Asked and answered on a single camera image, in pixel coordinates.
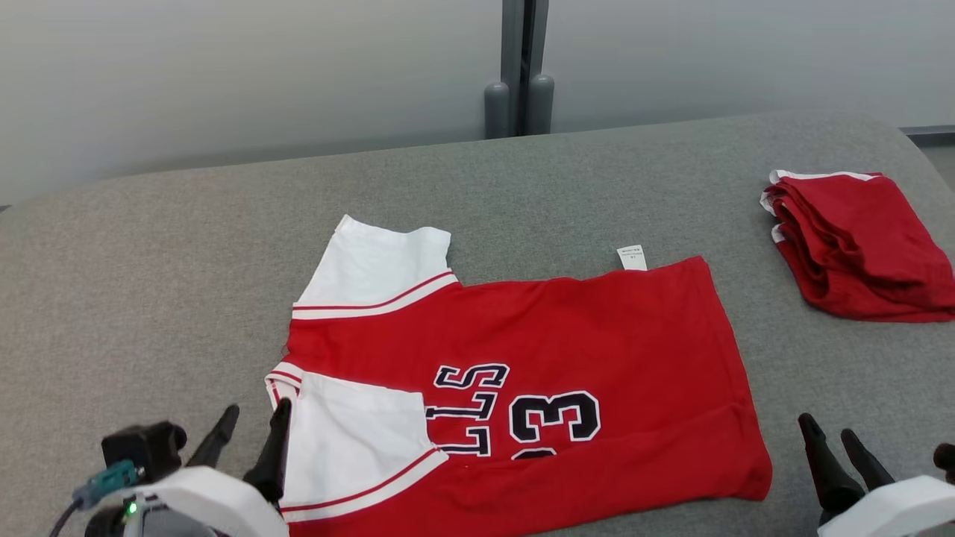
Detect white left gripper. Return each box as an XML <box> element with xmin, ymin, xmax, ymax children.
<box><xmin>112</xmin><ymin>398</ymin><xmax>293</xmax><ymax>537</ymax></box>

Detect teal cable connector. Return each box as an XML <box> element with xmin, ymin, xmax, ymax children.
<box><xmin>72</xmin><ymin>459</ymin><xmax>144</xmax><ymax>510</ymax></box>

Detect red shorts white stripe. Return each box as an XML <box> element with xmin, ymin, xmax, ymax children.
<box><xmin>760</xmin><ymin>169</ymin><xmax>955</xmax><ymax>323</ymax></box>

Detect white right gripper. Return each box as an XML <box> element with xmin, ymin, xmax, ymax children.
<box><xmin>798</xmin><ymin>412</ymin><xmax>955</xmax><ymax>537</ymax></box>

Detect grey partition post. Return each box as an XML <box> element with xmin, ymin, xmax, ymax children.
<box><xmin>483</xmin><ymin>0</ymin><xmax>555</xmax><ymax>140</ymax></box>

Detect red white basketball jersey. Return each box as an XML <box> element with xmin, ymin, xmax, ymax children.
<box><xmin>265</xmin><ymin>215</ymin><xmax>773</xmax><ymax>537</ymax></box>

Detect grey partition base rail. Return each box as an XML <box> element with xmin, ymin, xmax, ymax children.
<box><xmin>899</xmin><ymin>125</ymin><xmax>955</xmax><ymax>147</ymax></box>

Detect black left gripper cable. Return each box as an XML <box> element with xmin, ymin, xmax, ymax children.
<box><xmin>48</xmin><ymin>498</ymin><xmax>84</xmax><ymax>537</ymax></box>

